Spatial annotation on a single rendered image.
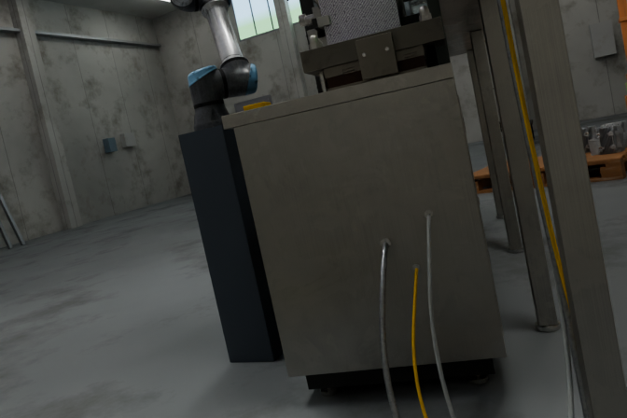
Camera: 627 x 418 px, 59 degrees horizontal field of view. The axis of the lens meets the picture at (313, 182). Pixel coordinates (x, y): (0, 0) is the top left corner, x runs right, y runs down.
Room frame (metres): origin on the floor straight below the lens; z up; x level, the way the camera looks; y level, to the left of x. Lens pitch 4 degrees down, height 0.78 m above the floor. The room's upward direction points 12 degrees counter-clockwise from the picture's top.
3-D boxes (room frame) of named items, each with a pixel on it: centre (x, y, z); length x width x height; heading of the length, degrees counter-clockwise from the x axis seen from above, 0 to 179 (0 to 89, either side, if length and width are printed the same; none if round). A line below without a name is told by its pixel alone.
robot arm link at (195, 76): (2.16, 0.32, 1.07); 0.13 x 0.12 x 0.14; 110
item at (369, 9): (1.77, -0.25, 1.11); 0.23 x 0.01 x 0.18; 74
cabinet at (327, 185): (2.75, -0.45, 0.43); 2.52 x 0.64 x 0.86; 164
